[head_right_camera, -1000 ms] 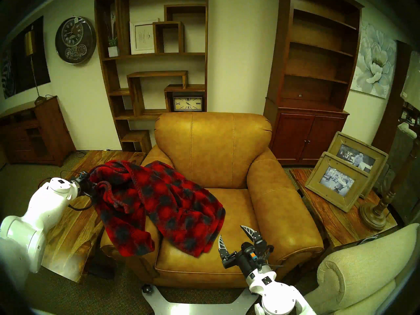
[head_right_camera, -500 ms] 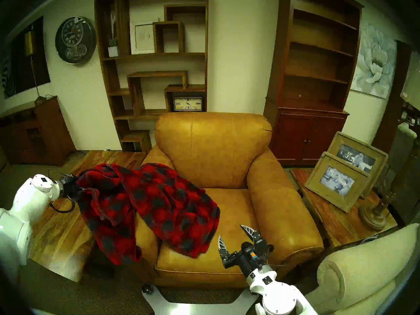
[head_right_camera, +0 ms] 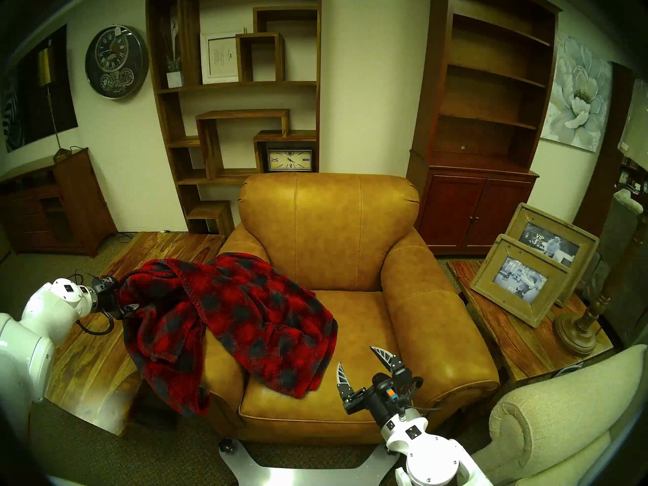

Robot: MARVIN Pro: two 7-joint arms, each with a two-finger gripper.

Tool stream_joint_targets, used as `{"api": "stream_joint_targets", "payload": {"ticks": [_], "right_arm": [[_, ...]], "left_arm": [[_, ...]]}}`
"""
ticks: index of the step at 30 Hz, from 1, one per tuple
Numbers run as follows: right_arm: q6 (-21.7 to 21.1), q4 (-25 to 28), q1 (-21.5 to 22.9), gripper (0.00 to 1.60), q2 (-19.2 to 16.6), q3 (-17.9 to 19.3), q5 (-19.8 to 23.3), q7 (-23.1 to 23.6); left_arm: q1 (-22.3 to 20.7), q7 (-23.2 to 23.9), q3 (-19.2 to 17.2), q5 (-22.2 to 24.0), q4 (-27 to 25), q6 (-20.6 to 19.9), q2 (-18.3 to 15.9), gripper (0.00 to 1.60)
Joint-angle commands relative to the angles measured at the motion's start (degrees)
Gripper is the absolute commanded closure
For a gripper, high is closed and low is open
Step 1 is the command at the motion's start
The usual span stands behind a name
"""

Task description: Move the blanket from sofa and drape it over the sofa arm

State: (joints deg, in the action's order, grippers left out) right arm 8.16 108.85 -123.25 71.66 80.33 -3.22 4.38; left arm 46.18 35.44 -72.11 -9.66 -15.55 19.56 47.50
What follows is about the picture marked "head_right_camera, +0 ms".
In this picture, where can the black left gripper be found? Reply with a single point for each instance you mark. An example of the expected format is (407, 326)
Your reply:
(106, 293)

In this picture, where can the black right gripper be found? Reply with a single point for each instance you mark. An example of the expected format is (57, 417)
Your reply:
(382, 398)

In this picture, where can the red black plaid blanket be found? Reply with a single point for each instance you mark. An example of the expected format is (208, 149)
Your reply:
(243, 308)

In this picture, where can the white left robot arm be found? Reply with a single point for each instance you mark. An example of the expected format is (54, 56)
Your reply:
(30, 348)

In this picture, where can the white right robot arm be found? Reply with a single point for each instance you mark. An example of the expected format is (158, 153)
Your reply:
(430, 457)

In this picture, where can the beige fabric sofa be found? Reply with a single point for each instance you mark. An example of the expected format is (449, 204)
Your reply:
(557, 424)

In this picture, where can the long wooden coffee table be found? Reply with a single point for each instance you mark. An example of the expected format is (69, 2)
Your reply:
(81, 368)

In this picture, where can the dark wood media cabinet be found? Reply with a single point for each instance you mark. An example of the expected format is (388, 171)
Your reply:
(76, 201)

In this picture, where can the rustic wooden side table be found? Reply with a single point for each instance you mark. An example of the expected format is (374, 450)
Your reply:
(511, 338)

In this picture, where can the tan leather armchair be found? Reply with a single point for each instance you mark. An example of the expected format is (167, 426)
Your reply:
(329, 221)

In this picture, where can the black caster wheel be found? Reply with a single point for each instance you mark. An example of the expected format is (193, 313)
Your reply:
(227, 445)

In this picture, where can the open wooden shelf unit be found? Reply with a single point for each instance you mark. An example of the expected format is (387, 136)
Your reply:
(217, 176)

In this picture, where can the cherry wood bookcase hutch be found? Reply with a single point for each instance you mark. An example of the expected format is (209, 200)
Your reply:
(476, 206)

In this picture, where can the white black label card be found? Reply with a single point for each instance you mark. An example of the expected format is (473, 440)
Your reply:
(567, 370)

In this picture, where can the turned wooden lamp base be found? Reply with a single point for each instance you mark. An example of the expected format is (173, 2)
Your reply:
(577, 335)

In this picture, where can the small potted plant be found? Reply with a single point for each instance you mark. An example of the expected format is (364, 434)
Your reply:
(175, 79)

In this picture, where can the rectangular mantel clock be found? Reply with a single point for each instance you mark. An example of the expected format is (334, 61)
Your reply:
(289, 160)

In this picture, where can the gold shade table lamp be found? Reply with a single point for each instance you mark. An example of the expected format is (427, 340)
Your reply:
(45, 67)

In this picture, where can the white framed certificate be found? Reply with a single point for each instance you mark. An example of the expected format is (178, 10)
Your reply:
(221, 57)

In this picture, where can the grey upholstered chair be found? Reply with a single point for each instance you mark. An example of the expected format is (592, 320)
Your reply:
(620, 227)

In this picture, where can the tall dark wood cabinet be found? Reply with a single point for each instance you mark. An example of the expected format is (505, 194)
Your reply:
(605, 186)

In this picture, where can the distant shelf with books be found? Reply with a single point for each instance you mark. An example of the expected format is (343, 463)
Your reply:
(633, 178)

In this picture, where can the white flower painting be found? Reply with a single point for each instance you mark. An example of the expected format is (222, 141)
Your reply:
(577, 100)

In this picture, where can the pale lampshade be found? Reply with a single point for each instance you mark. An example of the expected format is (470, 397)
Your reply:
(635, 130)

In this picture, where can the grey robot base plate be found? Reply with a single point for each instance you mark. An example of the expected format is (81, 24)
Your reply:
(304, 475)

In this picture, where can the small beige picture frame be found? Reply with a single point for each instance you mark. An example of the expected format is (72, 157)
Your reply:
(486, 280)

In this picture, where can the dark zebra wall art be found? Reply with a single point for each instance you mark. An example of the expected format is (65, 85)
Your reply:
(30, 110)

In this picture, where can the round dark wall clock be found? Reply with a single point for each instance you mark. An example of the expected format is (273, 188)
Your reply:
(116, 62)

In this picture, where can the large beige picture frame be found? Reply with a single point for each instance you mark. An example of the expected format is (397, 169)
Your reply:
(582, 239)

